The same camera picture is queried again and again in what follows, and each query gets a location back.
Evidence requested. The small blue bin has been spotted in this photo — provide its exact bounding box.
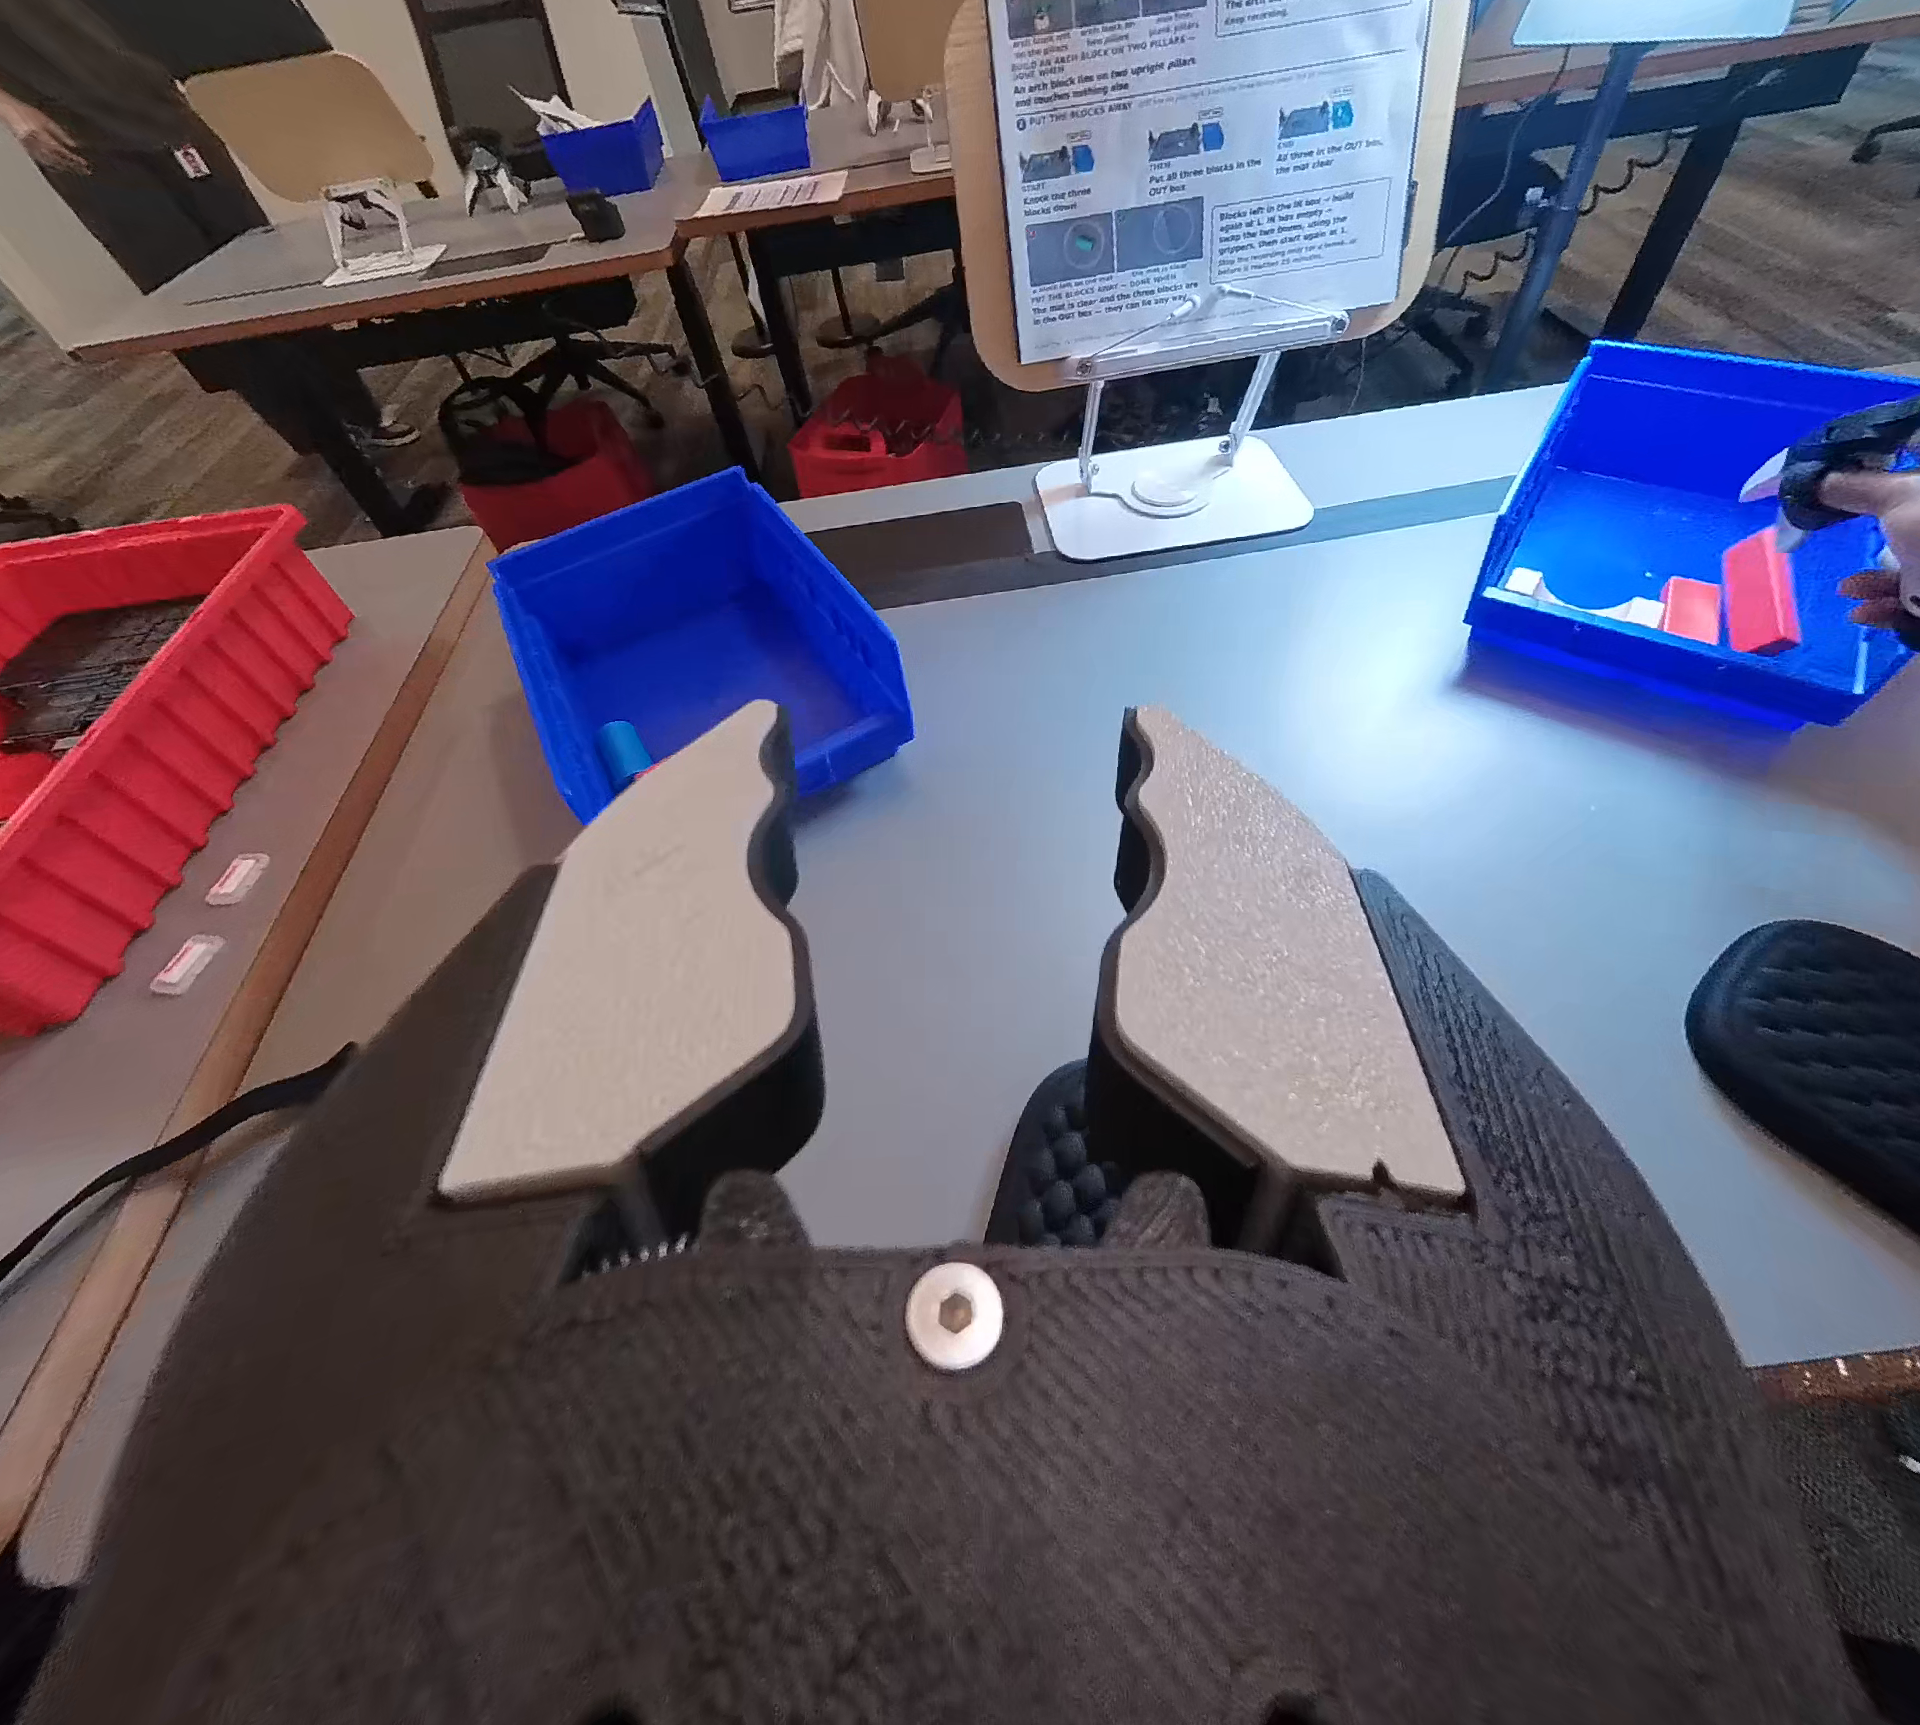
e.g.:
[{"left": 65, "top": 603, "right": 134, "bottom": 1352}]
[
  {"left": 545, "top": 99, "right": 668, "bottom": 200},
  {"left": 699, "top": 90, "right": 815, "bottom": 181}
]

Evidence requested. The instruction sheet on stand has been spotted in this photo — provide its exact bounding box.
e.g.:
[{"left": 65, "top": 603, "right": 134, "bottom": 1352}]
[{"left": 945, "top": 0, "right": 1477, "bottom": 392}]

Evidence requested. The red crate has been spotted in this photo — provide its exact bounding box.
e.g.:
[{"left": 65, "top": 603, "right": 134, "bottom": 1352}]
[
  {"left": 450, "top": 399, "right": 650, "bottom": 549},
  {"left": 786, "top": 359, "right": 971, "bottom": 499}
]

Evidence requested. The printed instruction sheet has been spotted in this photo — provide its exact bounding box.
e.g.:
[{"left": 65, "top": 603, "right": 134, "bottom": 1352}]
[{"left": 975, "top": 0, "right": 1452, "bottom": 369}]

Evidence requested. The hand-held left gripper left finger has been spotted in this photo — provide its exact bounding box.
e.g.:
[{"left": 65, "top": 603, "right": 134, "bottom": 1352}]
[{"left": 441, "top": 699, "right": 822, "bottom": 1217}]

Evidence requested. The black office chair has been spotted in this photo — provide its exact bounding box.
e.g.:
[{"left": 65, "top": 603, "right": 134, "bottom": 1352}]
[{"left": 400, "top": 0, "right": 578, "bottom": 181}]

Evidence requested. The blue plastic bin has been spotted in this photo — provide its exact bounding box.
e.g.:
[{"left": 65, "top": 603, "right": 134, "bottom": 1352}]
[
  {"left": 1469, "top": 339, "right": 1920, "bottom": 722},
  {"left": 489, "top": 466, "right": 912, "bottom": 820}
]

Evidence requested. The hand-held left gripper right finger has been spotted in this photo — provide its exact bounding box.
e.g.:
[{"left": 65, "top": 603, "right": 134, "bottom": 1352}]
[{"left": 1086, "top": 705, "right": 1471, "bottom": 1253}]

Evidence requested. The white cloth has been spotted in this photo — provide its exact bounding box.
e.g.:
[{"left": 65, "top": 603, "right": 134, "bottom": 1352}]
[{"left": 773, "top": 0, "right": 865, "bottom": 106}]

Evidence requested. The black strap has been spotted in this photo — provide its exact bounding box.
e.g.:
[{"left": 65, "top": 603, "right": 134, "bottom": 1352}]
[{"left": 0, "top": 1050, "right": 355, "bottom": 1298}]

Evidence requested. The red plastic bin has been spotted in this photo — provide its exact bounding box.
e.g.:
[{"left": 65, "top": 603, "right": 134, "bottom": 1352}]
[{"left": 0, "top": 503, "right": 355, "bottom": 1037}]

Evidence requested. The wooden office table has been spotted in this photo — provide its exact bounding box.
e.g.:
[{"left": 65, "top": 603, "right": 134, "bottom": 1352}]
[{"left": 1456, "top": 0, "right": 1920, "bottom": 375}]

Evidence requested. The beige chair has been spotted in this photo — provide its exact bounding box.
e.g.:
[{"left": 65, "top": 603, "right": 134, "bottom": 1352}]
[{"left": 179, "top": 52, "right": 438, "bottom": 212}]

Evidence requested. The wooden office desk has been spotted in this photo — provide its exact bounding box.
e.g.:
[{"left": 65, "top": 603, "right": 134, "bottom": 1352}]
[{"left": 65, "top": 129, "right": 961, "bottom": 531}]

